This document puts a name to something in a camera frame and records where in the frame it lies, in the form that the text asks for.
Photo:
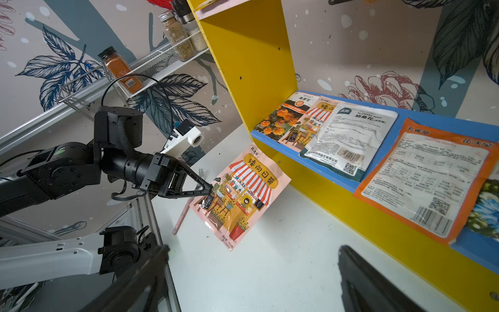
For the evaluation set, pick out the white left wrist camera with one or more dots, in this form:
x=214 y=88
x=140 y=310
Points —
x=184 y=136

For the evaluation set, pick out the orange spice jar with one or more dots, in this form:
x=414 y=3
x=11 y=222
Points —
x=118 y=67

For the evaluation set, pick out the lower marigold seed bag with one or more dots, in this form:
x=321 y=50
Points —
x=287 y=115

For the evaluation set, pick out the black lid spice jar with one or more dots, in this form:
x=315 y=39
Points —
x=183 y=11

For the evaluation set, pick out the pink handled fork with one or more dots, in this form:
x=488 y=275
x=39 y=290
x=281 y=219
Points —
x=187 y=206

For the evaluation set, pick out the pink storefront seed bag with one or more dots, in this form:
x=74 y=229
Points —
x=241 y=194
x=309 y=125

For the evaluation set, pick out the yellow two-tier shelf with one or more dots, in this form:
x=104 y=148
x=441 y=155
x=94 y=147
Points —
x=434 y=62

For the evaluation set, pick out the blue flower seed bag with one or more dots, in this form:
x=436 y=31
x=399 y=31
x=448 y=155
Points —
x=484 y=217

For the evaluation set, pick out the chrome wire holder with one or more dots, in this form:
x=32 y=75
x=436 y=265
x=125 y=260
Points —
x=83 y=93

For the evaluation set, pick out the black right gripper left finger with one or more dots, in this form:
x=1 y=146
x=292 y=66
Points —
x=143 y=287

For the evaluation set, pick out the pale spice jar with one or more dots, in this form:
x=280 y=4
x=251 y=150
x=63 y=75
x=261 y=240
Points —
x=196 y=37

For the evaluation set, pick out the white grey seed bag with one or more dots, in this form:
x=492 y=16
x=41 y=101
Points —
x=348 y=141

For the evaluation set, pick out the orange bordered seed bag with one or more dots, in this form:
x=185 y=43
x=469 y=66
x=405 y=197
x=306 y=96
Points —
x=430 y=179

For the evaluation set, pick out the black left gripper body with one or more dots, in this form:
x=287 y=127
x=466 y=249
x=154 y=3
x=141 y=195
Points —
x=165 y=177

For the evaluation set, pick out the tan spice jar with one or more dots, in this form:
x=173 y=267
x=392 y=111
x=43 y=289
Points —
x=177 y=36

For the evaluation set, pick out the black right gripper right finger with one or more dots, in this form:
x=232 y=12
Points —
x=365 y=289

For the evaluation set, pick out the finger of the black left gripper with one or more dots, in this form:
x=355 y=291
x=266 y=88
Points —
x=189 y=194
x=194 y=181

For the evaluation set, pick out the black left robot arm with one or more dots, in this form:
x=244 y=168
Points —
x=69 y=205

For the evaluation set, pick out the white wire spice rack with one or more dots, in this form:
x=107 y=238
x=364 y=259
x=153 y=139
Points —
x=160 y=63

